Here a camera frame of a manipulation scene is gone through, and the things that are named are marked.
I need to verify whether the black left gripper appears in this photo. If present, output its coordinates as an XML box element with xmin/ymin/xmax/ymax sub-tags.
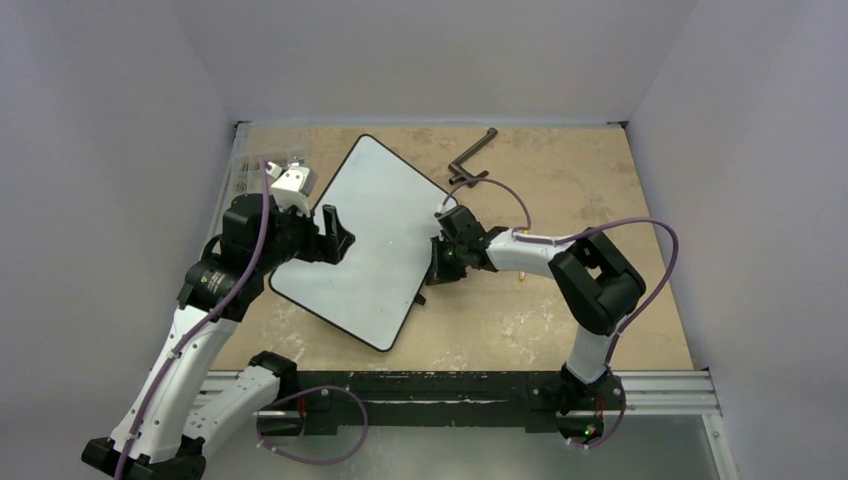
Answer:
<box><xmin>255</xmin><ymin>195</ymin><xmax>353</xmax><ymax>274</ymax></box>

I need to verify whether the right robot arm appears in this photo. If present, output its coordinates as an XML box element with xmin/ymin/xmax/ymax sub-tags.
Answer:
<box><xmin>425</xmin><ymin>206</ymin><xmax>646</xmax><ymax>414</ymax></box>

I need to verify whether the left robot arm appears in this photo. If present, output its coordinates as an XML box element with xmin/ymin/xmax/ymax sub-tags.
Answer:
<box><xmin>81</xmin><ymin>194</ymin><xmax>355</xmax><ymax>479</ymax></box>

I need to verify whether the clear plastic screw box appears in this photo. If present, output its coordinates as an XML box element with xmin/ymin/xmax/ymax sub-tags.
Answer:
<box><xmin>228</xmin><ymin>147</ymin><xmax>308</xmax><ymax>196</ymax></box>

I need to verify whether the white whiteboard black frame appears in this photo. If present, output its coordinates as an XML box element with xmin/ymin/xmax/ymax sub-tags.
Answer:
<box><xmin>269</xmin><ymin>134</ymin><xmax>453</xmax><ymax>352</ymax></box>

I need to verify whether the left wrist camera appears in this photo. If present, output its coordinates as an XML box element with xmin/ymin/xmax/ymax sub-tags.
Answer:
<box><xmin>270</xmin><ymin>165</ymin><xmax>317</xmax><ymax>203</ymax></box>

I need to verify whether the black metal crank handle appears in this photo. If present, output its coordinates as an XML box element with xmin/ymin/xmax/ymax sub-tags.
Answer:
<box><xmin>447</xmin><ymin>127</ymin><xmax>499</xmax><ymax>189</ymax></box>

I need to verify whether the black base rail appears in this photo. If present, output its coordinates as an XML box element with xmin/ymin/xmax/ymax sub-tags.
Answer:
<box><xmin>255</xmin><ymin>371</ymin><xmax>626</xmax><ymax>441</ymax></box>

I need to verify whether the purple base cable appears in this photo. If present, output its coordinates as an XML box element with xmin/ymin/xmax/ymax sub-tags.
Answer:
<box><xmin>256</xmin><ymin>386</ymin><xmax>369</xmax><ymax>466</ymax></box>

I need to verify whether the aluminium frame rail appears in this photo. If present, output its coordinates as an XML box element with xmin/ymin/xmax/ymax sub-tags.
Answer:
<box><xmin>191</xmin><ymin>370</ymin><xmax>721</xmax><ymax>416</ymax></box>

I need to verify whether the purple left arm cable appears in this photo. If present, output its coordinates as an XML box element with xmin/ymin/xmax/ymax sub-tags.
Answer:
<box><xmin>112</xmin><ymin>160</ymin><xmax>274</xmax><ymax>480</ymax></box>

